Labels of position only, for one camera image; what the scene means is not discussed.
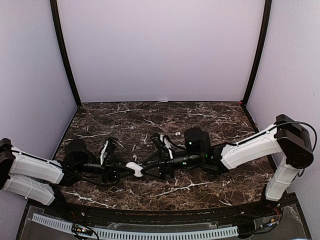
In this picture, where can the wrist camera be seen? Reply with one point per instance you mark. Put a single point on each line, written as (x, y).
(108, 149)
(162, 144)

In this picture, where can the black frame post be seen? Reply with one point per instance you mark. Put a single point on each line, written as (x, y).
(63, 51)
(258, 53)

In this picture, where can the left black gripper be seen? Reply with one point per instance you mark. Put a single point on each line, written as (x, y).
(110, 172)

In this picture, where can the left black frame post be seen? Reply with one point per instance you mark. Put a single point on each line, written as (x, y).
(63, 51)

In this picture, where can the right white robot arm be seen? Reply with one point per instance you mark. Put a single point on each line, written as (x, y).
(286, 136)

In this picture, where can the black front rail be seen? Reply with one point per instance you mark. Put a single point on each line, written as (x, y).
(101, 215)

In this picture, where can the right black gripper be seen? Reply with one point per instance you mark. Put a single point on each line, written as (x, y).
(165, 168)

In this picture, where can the white slotted cable duct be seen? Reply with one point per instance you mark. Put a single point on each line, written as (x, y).
(110, 234)

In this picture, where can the white oval charging case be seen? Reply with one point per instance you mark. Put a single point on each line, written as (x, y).
(137, 169)

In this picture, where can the right black frame post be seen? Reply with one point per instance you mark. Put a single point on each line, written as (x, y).
(258, 53)

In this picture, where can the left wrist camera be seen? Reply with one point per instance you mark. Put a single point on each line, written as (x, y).
(108, 149)

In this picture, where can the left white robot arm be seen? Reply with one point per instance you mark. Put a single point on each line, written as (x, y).
(29, 176)

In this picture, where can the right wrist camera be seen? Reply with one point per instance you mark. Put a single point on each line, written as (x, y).
(162, 144)

